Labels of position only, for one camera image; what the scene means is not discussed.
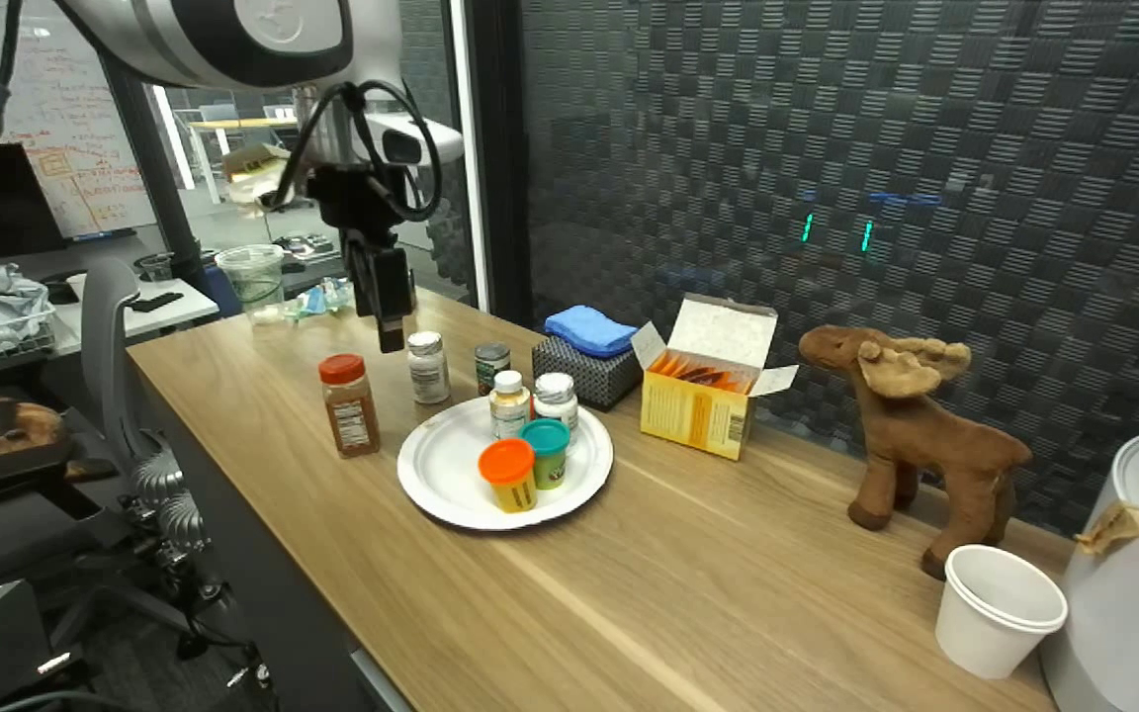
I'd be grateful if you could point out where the orange lid spice jar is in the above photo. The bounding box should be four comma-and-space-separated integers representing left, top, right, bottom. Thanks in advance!
317, 354, 382, 455

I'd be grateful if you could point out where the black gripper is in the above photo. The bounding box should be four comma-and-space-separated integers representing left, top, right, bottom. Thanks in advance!
309, 165, 413, 354

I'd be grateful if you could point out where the white supplement bottle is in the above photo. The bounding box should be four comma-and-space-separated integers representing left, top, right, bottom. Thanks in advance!
536, 374, 579, 432

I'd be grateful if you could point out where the large white bucket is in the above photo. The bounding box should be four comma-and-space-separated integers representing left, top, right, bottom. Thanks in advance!
1043, 437, 1139, 712

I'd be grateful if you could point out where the small glass jar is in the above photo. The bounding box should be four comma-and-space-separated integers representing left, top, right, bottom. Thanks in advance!
476, 346, 509, 392

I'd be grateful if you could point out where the brown plush moose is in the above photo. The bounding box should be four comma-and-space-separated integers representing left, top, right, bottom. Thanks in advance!
801, 324, 1031, 577

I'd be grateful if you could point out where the orange lid play-doh tub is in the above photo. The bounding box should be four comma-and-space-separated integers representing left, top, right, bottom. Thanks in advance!
478, 440, 536, 513

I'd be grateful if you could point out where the grey foam block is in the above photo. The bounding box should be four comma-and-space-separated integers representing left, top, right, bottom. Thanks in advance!
536, 335, 640, 409

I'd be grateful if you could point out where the teal lid play-doh tub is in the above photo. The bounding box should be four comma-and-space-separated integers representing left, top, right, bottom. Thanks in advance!
521, 420, 569, 492

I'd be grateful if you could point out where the white paper plate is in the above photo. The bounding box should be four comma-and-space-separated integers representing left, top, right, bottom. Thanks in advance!
401, 399, 612, 532

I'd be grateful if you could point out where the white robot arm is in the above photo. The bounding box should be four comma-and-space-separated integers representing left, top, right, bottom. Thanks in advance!
59, 0, 465, 354

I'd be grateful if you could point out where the blue cloth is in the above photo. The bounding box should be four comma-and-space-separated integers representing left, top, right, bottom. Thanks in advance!
541, 305, 633, 360

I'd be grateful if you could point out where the clear vitamin bottle white cap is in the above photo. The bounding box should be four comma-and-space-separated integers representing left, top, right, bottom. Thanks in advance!
491, 368, 530, 437

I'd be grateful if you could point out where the white pill bottle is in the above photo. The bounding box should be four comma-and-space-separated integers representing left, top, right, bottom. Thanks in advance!
407, 331, 451, 404

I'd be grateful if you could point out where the white paper cup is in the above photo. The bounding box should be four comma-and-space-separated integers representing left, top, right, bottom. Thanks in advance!
935, 548, 1071, 682

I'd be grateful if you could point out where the open yellow cardboard box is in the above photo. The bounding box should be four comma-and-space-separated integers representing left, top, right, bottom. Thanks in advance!
633, 292, 801, 461

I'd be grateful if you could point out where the office chair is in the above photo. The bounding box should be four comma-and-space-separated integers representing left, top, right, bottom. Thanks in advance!
0, 256, 226, 709

